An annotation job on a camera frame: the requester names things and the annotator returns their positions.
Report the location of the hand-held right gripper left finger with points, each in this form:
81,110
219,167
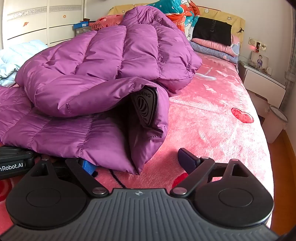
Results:
88,167

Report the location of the yellow headboard cover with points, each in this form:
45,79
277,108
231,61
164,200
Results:
234,22

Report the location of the white trash bin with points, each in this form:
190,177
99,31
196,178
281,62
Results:
274,125

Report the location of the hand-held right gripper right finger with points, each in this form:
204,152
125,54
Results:
187,160

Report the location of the light blue down jacket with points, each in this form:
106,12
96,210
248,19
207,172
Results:
13,58

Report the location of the grey shoe box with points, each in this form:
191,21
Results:
83,31

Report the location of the white nightstand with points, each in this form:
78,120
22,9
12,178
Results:
261,85

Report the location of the black folded cloth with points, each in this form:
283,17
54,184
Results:
211,31

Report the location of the photo frame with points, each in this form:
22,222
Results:
260,60

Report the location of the grey wrapped pipe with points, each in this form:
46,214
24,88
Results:
291,78

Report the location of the pink heart pillow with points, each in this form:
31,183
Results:
104,23

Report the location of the white wardrobe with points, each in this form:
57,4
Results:
34,20

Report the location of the lavender folded blanket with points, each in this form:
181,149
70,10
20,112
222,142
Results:
212,53

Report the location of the blue shoe box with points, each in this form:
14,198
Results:
81,25

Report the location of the teal and orange folded quilt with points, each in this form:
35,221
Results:
182,14

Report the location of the wall socket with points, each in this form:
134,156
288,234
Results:
252,41

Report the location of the pink folded blanket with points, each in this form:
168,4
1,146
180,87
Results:
215,47

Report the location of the purple down jacket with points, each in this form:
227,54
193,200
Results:
92,69

